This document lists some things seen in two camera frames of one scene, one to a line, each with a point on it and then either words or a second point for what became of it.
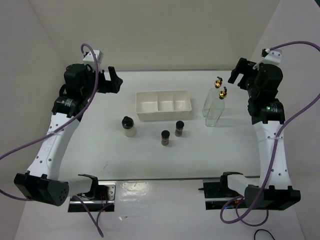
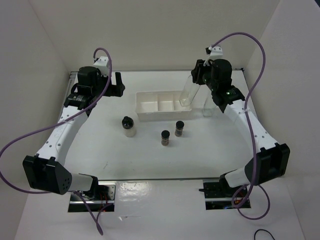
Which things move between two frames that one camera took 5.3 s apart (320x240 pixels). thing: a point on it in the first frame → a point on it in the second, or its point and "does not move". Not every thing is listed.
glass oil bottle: (213, 94) → (189, 92)
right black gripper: (243, 66) → (196, 72)
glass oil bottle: (216, 109) → (209, 107)
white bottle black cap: (129, 129) does not move
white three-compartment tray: (163, 105) does not move
